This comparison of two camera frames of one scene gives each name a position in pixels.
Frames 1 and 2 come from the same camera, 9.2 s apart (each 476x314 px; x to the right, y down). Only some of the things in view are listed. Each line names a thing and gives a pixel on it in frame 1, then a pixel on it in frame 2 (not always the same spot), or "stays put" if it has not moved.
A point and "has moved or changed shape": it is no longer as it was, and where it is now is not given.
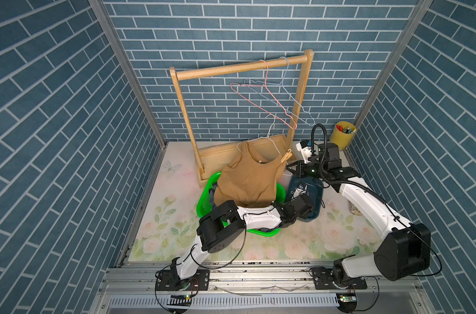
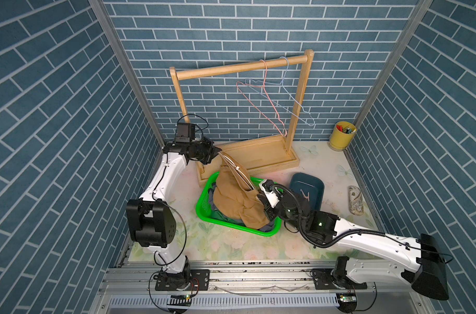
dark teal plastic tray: (315, 191) stays put
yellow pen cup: (342, 135) stays put
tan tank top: (248, 182) has moved or changed shape
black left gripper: (305, 213) -> (210, 148)
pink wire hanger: (266, 86) has moved or changed shape
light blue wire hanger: (277, 103) stays put
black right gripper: (299, 169) -> (267, 208)
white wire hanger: (260, 137) -> (239, 171)
